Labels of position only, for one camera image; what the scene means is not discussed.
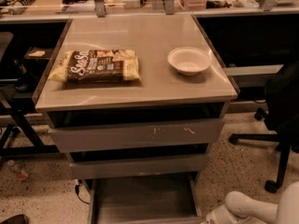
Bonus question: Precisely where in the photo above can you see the plastic bottle on floor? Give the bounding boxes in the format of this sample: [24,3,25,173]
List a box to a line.
[7,160,29,181]

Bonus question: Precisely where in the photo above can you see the grey bottom drawer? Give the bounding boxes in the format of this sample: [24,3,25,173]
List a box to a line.
[87,174,202,224]

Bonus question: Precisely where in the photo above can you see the black desk frame left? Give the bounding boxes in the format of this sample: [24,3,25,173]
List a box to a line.
[0,31,60,161]

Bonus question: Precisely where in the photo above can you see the brown seaweed snack bag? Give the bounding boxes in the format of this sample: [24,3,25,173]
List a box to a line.
[49,49,140,83]

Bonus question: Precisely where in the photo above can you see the long background workbench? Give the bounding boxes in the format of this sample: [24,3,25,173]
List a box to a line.
[1,0,299,21]

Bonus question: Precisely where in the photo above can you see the grey drawer cabinet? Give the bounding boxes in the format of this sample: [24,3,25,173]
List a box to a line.
[35,15,237,224]

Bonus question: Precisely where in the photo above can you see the black power cable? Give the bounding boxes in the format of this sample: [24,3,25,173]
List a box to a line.
[74,179,92,205]

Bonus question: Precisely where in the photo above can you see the grey middle drawer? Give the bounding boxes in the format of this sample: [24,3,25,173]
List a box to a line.
[70,154,208,179]

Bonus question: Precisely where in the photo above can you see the white paper bowl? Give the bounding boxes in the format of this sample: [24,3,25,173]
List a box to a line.
[167,47,211,76]

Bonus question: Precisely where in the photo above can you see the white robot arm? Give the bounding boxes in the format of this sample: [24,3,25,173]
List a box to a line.
[201,182,299,224]

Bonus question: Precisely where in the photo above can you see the black office chair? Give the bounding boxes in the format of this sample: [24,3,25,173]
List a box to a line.
[229,61,299,193]

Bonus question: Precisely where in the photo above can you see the brown shoe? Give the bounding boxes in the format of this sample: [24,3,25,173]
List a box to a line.
[0,215,29,224]

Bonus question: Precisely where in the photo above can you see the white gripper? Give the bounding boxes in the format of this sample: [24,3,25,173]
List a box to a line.
[200,204,265,224]

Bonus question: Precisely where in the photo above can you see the grey drawer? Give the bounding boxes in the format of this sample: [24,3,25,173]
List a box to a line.
[49,119,224,152]
[87,174,202,224]
[70,154,208,179]

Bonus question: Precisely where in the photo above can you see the grey top drawer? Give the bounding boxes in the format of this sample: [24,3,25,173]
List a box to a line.
[49,119,224,152]

